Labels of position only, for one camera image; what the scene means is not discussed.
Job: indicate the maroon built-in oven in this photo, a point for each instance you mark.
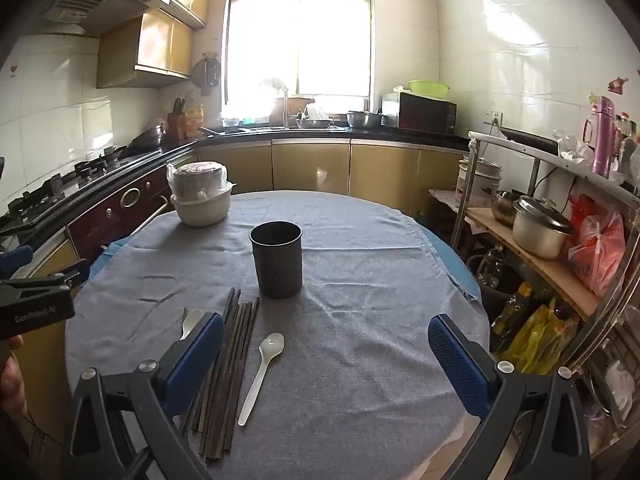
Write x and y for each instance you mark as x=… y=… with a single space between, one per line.
x=112 y=215

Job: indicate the white bowl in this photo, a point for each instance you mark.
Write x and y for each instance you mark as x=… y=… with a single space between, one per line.
x=200 y=210

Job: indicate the black microwave oven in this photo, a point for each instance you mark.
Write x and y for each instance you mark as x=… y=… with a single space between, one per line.
x=425 y=112

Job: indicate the brown wooden board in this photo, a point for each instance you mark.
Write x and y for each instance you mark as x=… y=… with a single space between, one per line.
x=295 y=105

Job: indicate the yellow wall cabinets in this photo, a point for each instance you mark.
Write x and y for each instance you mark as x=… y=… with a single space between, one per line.
x=150 y=45

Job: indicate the red plastic bag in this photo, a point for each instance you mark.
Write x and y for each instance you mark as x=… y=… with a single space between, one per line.
x=600 y=250

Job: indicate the black gas stove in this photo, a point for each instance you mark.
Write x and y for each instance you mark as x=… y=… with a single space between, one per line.
x=60 y=180

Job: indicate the white lace cloth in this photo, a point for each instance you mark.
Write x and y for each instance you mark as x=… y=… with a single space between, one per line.
x=445 y=197

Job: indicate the metal faucet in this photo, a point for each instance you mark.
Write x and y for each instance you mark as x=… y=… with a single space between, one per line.
x=285 y=107

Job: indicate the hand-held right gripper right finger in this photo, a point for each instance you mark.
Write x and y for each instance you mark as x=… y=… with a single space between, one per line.
x=460 y=365

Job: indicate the white plastic bag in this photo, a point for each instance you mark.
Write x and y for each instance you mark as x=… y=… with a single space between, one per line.
x=575 y=152

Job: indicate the green plastic basin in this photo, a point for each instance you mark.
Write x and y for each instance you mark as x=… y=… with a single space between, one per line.
x=427 y=89

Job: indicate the grey tablecloth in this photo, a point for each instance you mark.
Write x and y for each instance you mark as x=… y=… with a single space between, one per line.
x=350 y=370

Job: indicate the large metal basin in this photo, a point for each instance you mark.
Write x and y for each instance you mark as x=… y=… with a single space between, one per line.
x=364 y=120

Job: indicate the yellow oil bottle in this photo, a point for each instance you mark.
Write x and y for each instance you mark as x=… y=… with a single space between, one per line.
x=195 y=121

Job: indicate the white wall socket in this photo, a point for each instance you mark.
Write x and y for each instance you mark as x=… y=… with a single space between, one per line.
x=495 y=117

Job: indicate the yellow base cabinets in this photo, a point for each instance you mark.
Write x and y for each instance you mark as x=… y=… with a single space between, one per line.
x=310 y=170

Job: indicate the large lidded metal pot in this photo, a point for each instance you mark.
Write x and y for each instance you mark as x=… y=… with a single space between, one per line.
x=540 y=232

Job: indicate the wooden knife block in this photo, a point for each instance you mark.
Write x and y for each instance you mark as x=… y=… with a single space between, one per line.
x=175 y=122

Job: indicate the blue cloth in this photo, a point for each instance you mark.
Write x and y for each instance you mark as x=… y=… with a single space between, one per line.
x=445 y=252

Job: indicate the small metal pot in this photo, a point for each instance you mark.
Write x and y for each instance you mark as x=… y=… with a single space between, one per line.
x=504 y=207

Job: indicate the black perforated utensil holder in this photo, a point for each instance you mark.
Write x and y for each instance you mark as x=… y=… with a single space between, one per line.
x=277 y=265

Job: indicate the clear plastic jug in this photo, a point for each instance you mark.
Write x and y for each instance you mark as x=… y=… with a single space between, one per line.
x=491 y=267

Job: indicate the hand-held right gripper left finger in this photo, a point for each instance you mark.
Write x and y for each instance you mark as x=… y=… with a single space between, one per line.
x=195 y=360

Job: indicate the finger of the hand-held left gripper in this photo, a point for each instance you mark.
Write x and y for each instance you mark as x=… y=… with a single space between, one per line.
x=60 y=277
x=15 y=258

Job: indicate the pink thermos bottle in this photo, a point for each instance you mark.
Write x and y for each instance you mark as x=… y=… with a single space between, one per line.
x=602 y=135

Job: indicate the round hanging board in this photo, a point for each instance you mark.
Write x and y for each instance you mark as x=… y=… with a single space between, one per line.
x=206 y=72

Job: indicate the white rice cooker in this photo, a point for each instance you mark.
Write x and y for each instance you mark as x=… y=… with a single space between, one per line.
x=477 y=180

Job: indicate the dark oil bottle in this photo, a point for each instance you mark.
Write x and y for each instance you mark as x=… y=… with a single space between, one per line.
x=510 y=315

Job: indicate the shallow metal bowl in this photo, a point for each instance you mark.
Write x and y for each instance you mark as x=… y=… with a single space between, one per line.
x=312 y=123

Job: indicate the black flat cooker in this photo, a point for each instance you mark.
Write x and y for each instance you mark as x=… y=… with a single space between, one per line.
x=530 y=139

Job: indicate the yellow plastic bag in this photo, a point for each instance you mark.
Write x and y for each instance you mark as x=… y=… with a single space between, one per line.
x=540 y=335

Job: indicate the metal shelf rack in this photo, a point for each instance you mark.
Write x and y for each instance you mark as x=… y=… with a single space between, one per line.
x=510 y=145

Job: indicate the kitchen window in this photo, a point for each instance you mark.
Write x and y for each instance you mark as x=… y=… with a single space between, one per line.
x=300 y=35

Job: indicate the row of dark chopsticks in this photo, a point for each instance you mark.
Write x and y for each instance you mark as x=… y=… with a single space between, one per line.
x=245 y=325

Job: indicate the bagged stack of bowls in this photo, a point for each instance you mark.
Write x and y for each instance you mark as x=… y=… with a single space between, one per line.
x=197 y=177

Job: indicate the metal wok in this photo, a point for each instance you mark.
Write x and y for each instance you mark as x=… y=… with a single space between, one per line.
x=147 y=135

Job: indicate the black kitchen countertop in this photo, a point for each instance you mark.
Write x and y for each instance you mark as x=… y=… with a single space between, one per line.
x=380 y=136

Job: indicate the person's left hand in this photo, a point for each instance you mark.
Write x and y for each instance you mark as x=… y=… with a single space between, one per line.
x=10 y=380

